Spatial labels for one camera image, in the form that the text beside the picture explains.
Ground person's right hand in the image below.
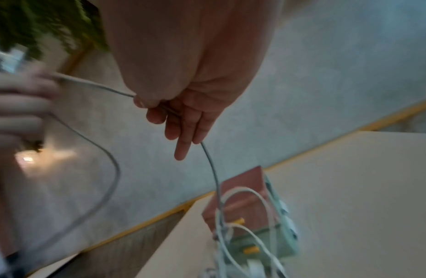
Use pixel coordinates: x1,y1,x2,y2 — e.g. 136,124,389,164
99,0,286,161

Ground grey cable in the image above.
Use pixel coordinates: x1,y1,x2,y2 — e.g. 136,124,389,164
6,73,224,272

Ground person's left hand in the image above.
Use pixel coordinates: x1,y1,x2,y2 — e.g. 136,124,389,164
0,65,61,153

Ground white table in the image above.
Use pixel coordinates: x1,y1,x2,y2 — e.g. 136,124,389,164
27,131,426,278

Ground pink and green drawer box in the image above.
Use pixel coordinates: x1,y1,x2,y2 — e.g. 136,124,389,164
201,165,299,262

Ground green plants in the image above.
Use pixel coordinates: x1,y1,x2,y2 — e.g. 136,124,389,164
0,0,109,59

